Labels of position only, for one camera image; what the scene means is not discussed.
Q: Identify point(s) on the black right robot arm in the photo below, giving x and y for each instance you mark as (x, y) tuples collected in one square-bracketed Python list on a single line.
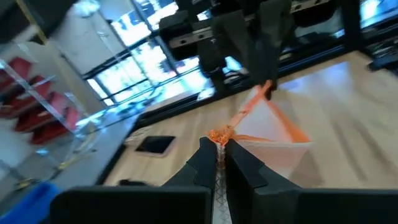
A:
[(317, 14)]

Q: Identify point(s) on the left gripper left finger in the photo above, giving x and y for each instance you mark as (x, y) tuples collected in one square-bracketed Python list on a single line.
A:
[(130, 208)]

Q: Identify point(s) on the white mesh pouch orange trim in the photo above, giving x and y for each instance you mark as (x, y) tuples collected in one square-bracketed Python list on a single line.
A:
[(270, 146)]

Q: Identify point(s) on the smartphone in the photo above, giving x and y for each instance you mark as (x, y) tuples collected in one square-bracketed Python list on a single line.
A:
[(155, 144)]

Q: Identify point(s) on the blue plastic object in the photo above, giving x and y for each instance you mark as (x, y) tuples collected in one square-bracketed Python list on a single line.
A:
[(28, 205)]

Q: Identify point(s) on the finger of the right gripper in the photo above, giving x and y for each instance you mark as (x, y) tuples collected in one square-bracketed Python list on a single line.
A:
[(275, 31), (239, 40)]

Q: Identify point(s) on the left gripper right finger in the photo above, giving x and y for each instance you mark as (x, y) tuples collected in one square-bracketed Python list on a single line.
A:
[(311, 208)]

